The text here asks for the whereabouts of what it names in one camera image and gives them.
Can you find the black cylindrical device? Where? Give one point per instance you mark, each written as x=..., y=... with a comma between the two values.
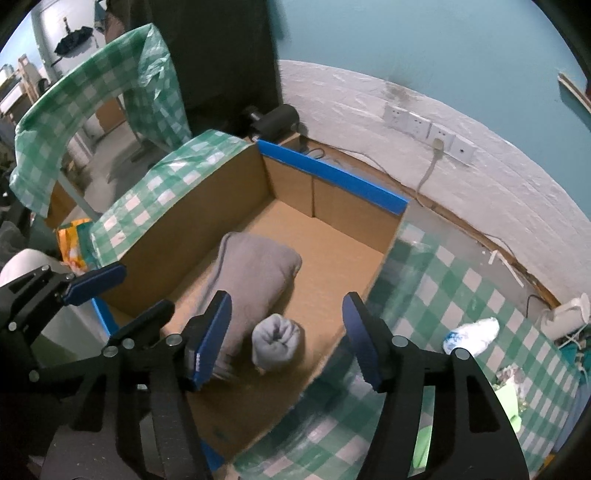
x=277, y=121

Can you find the green checked plastic sheet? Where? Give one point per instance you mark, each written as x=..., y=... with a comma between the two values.
x=69, y=97

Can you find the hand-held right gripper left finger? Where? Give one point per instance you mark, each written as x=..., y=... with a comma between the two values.
x=211, y=344

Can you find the green checked tablecloth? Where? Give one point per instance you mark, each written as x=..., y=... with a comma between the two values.
x=461, y=286

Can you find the white and blue plastic package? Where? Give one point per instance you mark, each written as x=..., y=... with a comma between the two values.
x=471, y=334

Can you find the grey cloth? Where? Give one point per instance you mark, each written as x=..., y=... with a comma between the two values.
x=258, y=267

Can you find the white cylindrical container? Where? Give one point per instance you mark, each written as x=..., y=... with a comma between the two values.
x=565, y=318

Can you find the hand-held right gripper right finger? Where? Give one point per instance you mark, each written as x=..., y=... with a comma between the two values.
x=362, y=341

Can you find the orange snack bag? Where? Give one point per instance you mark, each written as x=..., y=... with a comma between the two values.
x=71, y=244

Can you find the white tape strip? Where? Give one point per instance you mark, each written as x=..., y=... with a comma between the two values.
x=512, y=272

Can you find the teal cloth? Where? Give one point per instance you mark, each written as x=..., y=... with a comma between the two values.
x=572, y=357

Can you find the blue-edged cardboard box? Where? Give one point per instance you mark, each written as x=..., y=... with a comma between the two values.
x=323, y=258

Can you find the light green cloth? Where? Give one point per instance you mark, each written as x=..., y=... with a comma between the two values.
x=508, y=401

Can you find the black umbrella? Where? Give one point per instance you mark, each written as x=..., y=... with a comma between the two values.
x=71, y=39

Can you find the grey socks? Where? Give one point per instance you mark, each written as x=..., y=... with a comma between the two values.
x=277, y=341

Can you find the hanging dark clothes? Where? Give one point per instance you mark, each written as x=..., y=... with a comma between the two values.
x=108, y=21

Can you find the wooden ledge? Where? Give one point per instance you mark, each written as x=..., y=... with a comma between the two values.
x=572, y=90

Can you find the black panel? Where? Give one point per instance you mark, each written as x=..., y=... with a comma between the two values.
x=217, y=60

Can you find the white wall socket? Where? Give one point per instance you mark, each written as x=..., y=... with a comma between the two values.
x=445, y=134
x=462, y=150
x=420, y=125
x=397, y=116

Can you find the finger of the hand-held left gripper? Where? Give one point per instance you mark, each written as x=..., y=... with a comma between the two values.
x=94, y=282
x=143, y=319

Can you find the wooden cabinet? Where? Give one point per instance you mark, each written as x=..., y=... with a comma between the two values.
x=111, y=115

